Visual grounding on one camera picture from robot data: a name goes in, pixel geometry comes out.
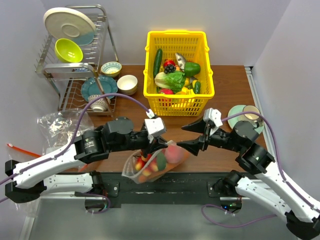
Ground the small green cucumber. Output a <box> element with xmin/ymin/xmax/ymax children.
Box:
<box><xmin>192</xmin><ymin>80</ymin><xmax>201</xmax><ymax>94</ymax></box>

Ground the yellow plastic basket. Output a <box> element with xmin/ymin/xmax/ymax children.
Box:
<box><xmin>143</xmin><ymin>30</ymin><xmax>215</xmax><ymax>116</ymax></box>

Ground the teal scalloped plate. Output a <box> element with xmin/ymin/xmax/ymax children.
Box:
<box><xmin>80</xmin><ymin>75</ymin><xmax>118</xmax><ymax>102</ymax></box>

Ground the crumpled clear plastic bag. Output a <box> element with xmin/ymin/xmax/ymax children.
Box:
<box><xmin>37</xmin><ymin>108</ymin><xmax>82</xmax><ymax>153</ymax></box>

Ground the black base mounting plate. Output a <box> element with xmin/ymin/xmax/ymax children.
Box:
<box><xmin>90</xmin><ymin>172</ymin><xmax>239</xmax><ymax>208</ymax></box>

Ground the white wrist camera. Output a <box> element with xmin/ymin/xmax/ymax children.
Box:
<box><xmin>203</xmin><ymin>108</ymin><xmax>223</xmax><ymax>137</ymax></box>
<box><xmin>144</xmin><ymin>109</ymin><xmax>167</xmax><ymax>143</ymax></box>

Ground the clear white-dotted zip bag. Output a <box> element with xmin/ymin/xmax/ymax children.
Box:
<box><xmin>121</xmin><ymin>140</ymin><xmax>190</xmax><ymax>184</ymax></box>

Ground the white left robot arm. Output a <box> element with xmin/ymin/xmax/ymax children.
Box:
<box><xmin>2</xmin><ymin>117</ymin><xmax>168</xmax><ymax>204</ymax></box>

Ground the dark green cucumber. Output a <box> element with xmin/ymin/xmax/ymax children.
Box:
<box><xmin>153</xmin><ymin>48</ymin><xmax>163</xmax><ymax>78</ymax></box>

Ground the red pomegranate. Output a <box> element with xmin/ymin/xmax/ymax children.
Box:
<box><xmin>163</xmin><ymin>59</ymin><xmax>176</xmax><ymax>68</ymax></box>

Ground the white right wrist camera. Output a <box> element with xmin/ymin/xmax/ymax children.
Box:
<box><xmin>203</xmin><ymin>108</ymin><xmax>223</xmax><ymax>137</ymax></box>

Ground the patterned white bowl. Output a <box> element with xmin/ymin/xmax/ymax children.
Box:
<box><xmin>88</xmin><ymin>94</ymin><xmax>111</xmax><ymax>112</ymax></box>

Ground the grey toy fish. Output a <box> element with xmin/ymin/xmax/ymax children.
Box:
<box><xmin>175</xmin><ymin>53</ymin><xmax>187</xmax><ymax>72</ymax></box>

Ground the black grape bunch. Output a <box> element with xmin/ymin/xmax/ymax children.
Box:
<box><xmin>164</xmin><ymin>64</ymin><xmax>176</xmax><ymax>74</ymax></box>

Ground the orange papaya slice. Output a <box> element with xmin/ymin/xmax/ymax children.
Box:
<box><xmin>137</xmin><ymin>151</ymin><xmax>190</xmax><ymax>184</ymax></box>

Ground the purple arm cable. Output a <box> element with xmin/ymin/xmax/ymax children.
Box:
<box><xmin>0</xmin><ymin>92</ymin><xmax>151</xmax><ymax>203</ymax></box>
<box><xmin>201</xmin><ymin>111</ymin><xmax>320</xmax><ymax>229</ymax></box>

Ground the red apple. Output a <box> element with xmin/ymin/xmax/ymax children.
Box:
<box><xmin>159</xmin><ymin>88</ymin><xmax>174</xmax><ymax>95</ymax></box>

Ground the white cream bowl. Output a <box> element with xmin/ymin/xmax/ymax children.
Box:
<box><xmin>117</xmin><ymin>75</ymin><xmax>138</xmax><ymax>96</ymax></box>

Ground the metal dish rack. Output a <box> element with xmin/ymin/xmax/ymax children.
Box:
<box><xmin>35</xmin><ymin>4</ymin><xmax>118</xmax><ymax>116</ymax></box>

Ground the teal patterned small bowl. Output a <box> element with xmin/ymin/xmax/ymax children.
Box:
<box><xmin>100</xmin><ymin>61</ymin><xmax>122</xmax><ymax>78</ymax></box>

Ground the green bell pepper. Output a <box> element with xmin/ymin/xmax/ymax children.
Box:
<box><xmin>184</xmin><ymin>62</ymin><xmax>201</xmax><ymax>78</ymax></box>

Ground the mint green saucer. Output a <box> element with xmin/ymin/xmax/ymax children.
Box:
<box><xmin>227</xmin><ymin>105</ymin><xmax>265</xmax><ymax>134</ymax></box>

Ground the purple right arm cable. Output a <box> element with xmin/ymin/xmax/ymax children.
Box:
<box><xmin>201</xmin><ymin>111</ymin><xmax>320</xmax><ymax>229</ymax></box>

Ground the large cream blue plate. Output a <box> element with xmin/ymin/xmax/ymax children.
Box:
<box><xmin>43</xmin><ymin>7</ymin><xmax>96</xmax><ymax>46</ymax></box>

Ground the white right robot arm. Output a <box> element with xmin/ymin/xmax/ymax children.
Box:
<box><xmin>177</xmin><ymin>119</ymin><xmax>320</xmax><ymax>240</ymax></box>

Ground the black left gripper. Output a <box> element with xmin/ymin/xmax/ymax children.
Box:
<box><xmin>109</xmin><ymin>129</ymin><xmax>169</xmax><ymax>158</ymax></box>

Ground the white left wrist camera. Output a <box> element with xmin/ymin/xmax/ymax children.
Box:
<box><xmin>144</xmin><ymin>109</ymin><xmax>167</xmax><ymax>143</ymax></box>

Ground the green lettuce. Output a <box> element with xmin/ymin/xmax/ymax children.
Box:
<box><xmin>154</xmin><ymin>71</ymin><xmax>186</xmax><ymax>93</ymax></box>

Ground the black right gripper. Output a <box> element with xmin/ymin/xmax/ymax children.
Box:
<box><xmin>176</xmin><ymin>114</ymin><xmax>243</xmax><ymax>155</ymax></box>

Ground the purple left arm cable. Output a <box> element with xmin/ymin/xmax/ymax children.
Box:
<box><xmin>0</xmin><ymin>92</ymin><xmax>151</xmax><ymax>203</ymax></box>

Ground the lime green bowl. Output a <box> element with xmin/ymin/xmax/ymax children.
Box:
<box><xmin>54</xmin><ymin>38</ymin><xmax>84</xmax><ymax>63</ymax></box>

